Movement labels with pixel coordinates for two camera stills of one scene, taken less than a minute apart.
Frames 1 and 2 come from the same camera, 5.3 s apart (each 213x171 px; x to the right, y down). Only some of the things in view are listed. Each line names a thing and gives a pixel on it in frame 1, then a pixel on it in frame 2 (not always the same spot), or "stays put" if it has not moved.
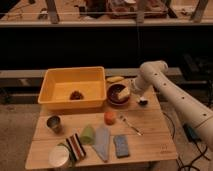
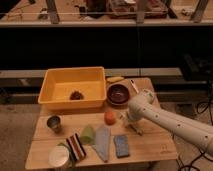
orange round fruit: x=109 y=118 stays put
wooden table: x=120 y=133 stays put
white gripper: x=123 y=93 → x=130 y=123
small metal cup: x=54 y=122 stays put
